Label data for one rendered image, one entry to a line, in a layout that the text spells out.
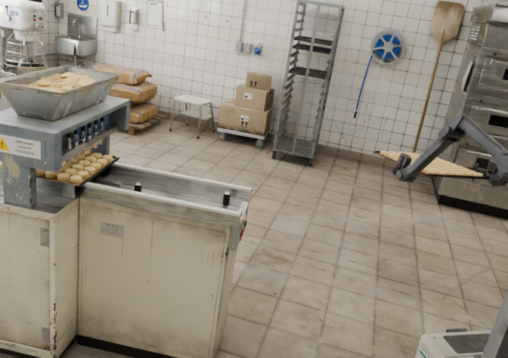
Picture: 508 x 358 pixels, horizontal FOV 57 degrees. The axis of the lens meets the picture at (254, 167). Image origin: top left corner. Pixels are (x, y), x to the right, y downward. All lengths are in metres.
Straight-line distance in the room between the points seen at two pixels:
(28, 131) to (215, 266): 0.94
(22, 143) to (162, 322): 1.03
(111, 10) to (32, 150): 4.99
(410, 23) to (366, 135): 1.41
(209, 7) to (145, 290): 4.64
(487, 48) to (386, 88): 1.44
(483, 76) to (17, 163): 4.14
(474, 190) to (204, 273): 3.67
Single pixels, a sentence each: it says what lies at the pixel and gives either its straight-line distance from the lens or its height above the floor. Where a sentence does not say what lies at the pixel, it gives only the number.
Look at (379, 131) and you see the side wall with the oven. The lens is 6.10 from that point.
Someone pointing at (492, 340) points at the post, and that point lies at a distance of 1.10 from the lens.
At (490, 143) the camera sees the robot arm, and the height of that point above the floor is 1.32.
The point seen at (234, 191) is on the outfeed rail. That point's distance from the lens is 2.28.
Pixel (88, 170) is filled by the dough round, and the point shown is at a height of 0.92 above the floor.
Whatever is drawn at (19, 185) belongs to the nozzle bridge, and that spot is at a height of 0.94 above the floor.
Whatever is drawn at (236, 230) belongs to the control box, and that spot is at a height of 0.80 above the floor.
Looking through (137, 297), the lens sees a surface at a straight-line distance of 2.34.
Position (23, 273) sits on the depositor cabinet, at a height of 0.52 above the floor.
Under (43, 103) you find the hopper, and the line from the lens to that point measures 2.05.
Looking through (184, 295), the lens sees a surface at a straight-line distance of 2.25.
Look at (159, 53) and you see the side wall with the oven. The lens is 6.68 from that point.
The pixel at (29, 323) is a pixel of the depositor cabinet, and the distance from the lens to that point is 2.44.
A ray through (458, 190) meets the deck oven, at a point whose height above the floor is 0.21.
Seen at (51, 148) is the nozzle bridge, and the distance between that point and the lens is 1.96.
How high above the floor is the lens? 1.77
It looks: 20 degrees down
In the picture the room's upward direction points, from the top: 9 degrees clockwise
